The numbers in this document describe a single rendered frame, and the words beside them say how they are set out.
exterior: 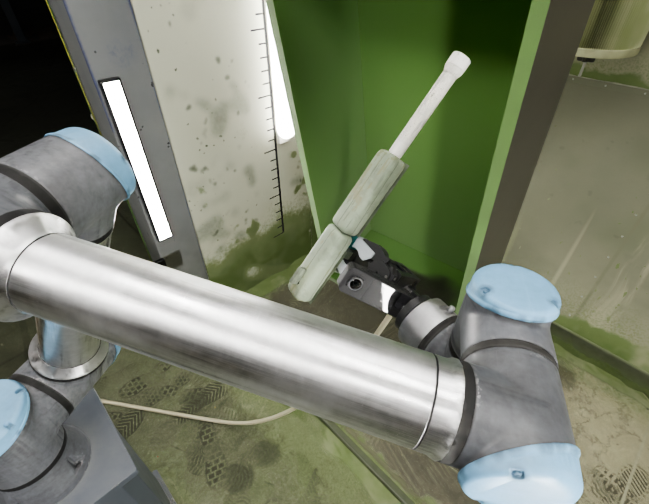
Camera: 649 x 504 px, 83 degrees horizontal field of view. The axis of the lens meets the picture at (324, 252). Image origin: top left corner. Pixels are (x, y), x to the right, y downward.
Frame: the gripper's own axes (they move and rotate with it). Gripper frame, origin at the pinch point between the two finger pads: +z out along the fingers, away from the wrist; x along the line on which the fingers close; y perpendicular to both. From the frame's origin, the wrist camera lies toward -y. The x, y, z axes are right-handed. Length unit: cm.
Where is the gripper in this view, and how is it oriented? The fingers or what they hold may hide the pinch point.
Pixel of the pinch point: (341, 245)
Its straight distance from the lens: 69.8
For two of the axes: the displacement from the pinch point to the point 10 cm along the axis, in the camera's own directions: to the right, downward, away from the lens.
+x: 5.1, -8.1, -2.9
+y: 7.0, 1.9, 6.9
